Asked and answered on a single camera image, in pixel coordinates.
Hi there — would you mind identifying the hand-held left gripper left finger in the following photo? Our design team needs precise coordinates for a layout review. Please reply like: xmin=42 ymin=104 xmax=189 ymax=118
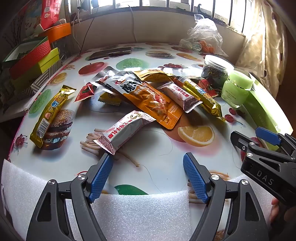
xmin=26 ymin=152 xmax=114 ymax=241

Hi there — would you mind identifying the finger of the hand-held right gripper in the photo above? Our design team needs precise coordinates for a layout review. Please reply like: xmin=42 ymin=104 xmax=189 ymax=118
xmin=230 ymin=131 xmax=262 ymax=154
xmin=255 ymin=127 xmax=282 ymax=146

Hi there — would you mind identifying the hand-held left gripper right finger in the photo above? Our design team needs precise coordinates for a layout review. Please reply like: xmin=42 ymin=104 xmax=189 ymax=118
xmin=183 ymin=152 xmax=270 ymax=241

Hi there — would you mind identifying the long green box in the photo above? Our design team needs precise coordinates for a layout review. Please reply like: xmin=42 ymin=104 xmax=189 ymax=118
xmin=240 ymin=72 xmax=293 ymax=150

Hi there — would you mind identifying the white red candy packet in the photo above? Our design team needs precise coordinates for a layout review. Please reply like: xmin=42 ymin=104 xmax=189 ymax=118
xmin=157 ymin=82 xmax=202 ymax=113
xmin=93 ymin=110 xmax=156 ymax=155

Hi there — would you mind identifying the red black snack packet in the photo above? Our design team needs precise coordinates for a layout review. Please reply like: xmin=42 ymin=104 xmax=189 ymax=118
xmin=74 ymin=84 xmax=95 ymax=102
xmin=192 ymin=77 xmax=219 ymax=98

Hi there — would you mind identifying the small yellow snack packet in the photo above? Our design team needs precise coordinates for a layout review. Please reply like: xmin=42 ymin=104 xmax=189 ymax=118
xmin=98 ymin=91 xmax=123 ymax=106

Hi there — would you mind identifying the yellow orange snack packet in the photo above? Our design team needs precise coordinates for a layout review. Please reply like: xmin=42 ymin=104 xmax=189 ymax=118
xmin=134 ymin=68 xmax=183 ymax=82

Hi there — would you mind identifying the person's right hand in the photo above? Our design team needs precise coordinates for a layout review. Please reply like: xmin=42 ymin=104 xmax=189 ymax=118
xmin=269 ymin=198 xmax=281 ymax=224

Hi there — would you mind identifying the green glass jar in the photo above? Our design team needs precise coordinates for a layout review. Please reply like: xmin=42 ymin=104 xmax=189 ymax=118
xmin=221 ymin=71 xmax=253 ymax=109

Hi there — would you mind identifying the gold snack bar packet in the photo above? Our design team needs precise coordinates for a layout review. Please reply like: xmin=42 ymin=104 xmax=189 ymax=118
xmin=172 ymin=75 xmax=226 ymax=122
xmin=30 ymin=85 xmax=77 ymax=148

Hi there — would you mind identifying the white foam sheet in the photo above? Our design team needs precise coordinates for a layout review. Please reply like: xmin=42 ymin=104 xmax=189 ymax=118
xmin=0 ymin=160 xmax=278 ymax=241

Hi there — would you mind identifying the clear jar of dark tea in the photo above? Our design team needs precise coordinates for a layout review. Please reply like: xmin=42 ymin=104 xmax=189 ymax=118
xmin=201 ymin=55 xmax=234 ymax=91

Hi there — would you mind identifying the silver orange snack packet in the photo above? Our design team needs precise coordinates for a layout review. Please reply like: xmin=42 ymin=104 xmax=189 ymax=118
xmin=89 ymin=67 xmax=121 ymax=93
xmin=105 ymin=71 xmax=183 ymax=130

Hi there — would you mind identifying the patterned curtain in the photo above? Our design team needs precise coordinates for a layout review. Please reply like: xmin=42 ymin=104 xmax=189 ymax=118
xmin=236 ymin=0 xmax=289 ymax=86

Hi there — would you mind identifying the clear plastic bag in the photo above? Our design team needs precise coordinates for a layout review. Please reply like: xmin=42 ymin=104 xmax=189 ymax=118
xmin=179 ymin=13 xmax=229 ymax=57

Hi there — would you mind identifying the grey striped box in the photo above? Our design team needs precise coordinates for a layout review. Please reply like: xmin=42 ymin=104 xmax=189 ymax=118
xmin=0 ymin=62 xmax=64 ymax=112

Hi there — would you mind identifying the window grille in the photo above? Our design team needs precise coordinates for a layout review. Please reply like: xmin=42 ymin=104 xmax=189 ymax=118
xmin=67 ymin=0 xmax=255 ymax=35

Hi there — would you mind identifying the black smartphone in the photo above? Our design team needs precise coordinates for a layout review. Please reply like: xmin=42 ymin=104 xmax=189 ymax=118
xmin=88 ymin=47 xmax=132 ymax=61

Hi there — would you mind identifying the yellow green box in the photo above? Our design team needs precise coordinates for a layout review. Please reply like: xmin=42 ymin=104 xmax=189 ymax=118
xmin=10 ymin=47 xmax=62 ymax=84

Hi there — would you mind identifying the red woven box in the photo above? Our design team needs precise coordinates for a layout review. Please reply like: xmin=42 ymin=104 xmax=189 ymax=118
xmin=2 ymin=36 xmax=52 ymax=80

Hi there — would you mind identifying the orange box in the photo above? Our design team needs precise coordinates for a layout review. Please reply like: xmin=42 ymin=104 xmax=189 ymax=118
xmin=38 ymin=22 xmax=71 ymax=42

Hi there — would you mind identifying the red carton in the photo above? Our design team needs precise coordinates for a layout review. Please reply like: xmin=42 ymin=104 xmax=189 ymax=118
xmin=40 ymin=0 xmax=61 ymax=30

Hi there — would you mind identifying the printed floral bag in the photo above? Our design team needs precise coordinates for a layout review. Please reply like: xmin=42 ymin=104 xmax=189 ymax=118
xmin=5 ymin=0 xmax=44 ymax=42

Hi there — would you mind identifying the black cable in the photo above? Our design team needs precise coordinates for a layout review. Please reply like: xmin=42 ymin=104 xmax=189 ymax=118
xmin=79 ymin=16 xmax=95 ymax=55

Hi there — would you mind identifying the white cable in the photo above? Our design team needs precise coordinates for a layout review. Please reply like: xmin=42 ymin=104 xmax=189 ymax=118
xmin=128 ymin=4 xmax=137 ymax=44

